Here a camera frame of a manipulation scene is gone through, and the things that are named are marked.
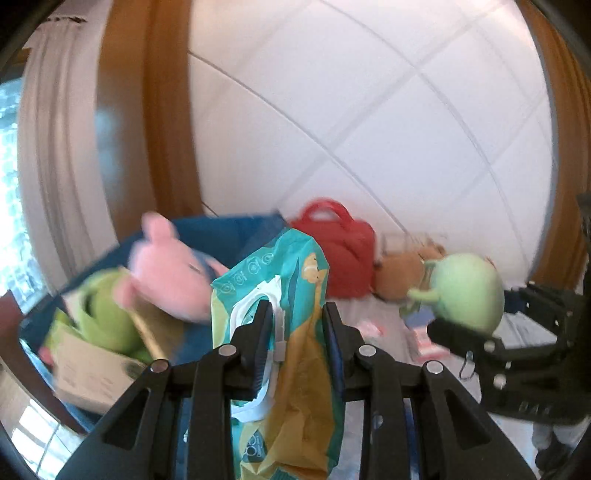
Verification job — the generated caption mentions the light green plush ball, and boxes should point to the light green plush ball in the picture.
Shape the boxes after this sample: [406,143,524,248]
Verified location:
[407,253,505,335]

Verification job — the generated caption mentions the teal yellow wet wipes pack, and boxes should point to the teal yellow wet wipes pack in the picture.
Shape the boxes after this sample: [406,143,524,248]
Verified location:
[211,229,345,479]

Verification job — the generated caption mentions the pink pig plush blue shirt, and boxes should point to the pink pig plush blue shirt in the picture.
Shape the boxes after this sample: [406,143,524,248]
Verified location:
[113,212,228,323]

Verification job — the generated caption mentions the pink tissue pack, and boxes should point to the pink tissue pack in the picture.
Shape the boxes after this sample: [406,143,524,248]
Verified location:
[407,325,450,364]

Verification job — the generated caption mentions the large brown plush dog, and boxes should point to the large brown plush dog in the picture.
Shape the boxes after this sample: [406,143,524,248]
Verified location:
[373,244,446,302]

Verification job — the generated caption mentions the pastel tissue packet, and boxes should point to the pastel tissue packet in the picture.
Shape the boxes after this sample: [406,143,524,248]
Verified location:
[356,320,384,343]

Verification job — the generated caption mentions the brown cardboard box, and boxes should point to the brown cardboard box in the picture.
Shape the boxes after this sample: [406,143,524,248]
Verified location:
[48,299,174,416]

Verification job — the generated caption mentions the green frog plush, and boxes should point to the green frog plush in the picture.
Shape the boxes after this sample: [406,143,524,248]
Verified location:
[38,268,152,366]

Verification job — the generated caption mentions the red toy suitcase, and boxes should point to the red toy suitcase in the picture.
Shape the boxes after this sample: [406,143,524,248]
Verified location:
[290,198,377,299]

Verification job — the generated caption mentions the blue plastic crate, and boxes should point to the blue plastic crate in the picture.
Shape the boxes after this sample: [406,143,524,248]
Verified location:
[18,210,290,434]

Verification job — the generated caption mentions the window with grid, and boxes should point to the window with grid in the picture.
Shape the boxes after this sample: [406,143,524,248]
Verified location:
[0,78,46,312]

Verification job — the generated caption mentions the white curtain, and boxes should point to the white curtain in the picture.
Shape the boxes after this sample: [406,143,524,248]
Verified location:
[17,11,116,290]

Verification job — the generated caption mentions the wooden door frame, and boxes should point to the wooden door frame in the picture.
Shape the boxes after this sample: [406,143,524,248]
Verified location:
[95,1,204,240]

